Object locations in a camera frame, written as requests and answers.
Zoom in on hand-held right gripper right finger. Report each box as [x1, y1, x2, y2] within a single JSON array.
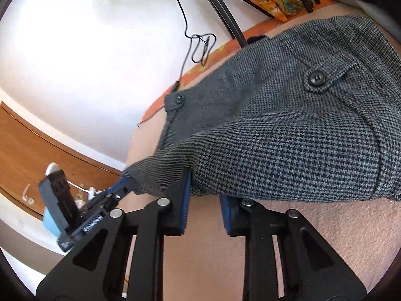
[[220, 197, 368, 301]]

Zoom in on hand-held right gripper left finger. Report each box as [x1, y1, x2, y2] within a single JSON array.
[[36, 169, 192, 301]]

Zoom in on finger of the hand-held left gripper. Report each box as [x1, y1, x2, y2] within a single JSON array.
[[106, 176, 139, 202]]

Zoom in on grey houndstooth pants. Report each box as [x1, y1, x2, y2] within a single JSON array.
[[122, 14, 401, 204]]

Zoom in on beige blanket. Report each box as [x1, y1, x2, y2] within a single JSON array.
[[125, 2, 401, 301]]

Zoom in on wooden door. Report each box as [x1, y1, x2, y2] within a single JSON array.
[[0, 100, 123, 221]]

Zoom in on black tripod legs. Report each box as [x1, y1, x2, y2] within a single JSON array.
[[187, 0, 278, 48]]

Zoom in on white cable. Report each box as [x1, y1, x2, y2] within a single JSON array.
[[67, 180, 101, 199]]

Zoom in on metal door handle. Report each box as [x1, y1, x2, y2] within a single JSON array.
[[21, 183, 34, 205]]

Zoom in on thin black cable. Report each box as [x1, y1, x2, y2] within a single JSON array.
[[162, 0, 217, 92]]

